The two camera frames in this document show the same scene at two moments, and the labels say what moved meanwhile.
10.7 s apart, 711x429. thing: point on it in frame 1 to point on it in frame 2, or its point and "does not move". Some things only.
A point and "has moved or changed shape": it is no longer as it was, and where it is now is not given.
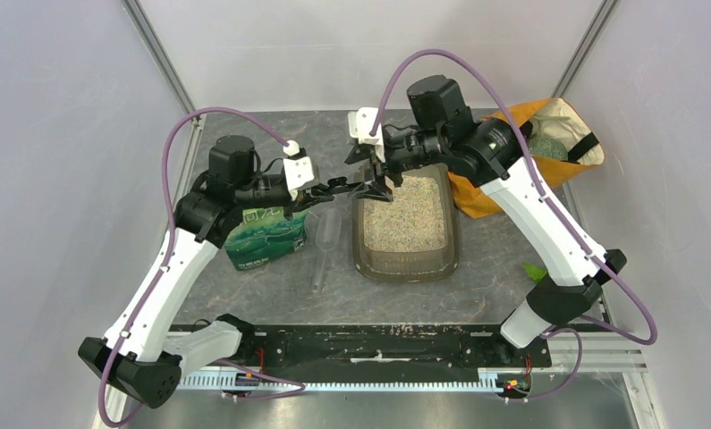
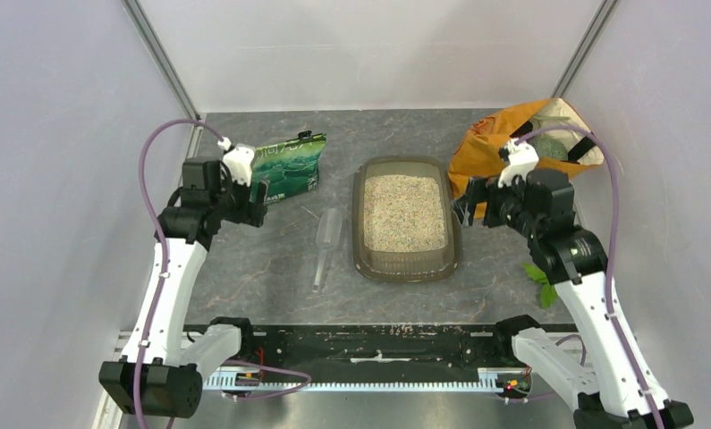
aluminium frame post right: (587, 48) does not move
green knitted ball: (547, 147) does not move
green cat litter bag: (264, 234) has moved or changed shape
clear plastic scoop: (327, 237) does not move
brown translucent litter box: (414, 237) does not move
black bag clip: (341, 182) to (304, 134)
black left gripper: (320, 194) to (249, 213)
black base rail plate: (374, 349) does not move
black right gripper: (374, 189) to (488, 190)
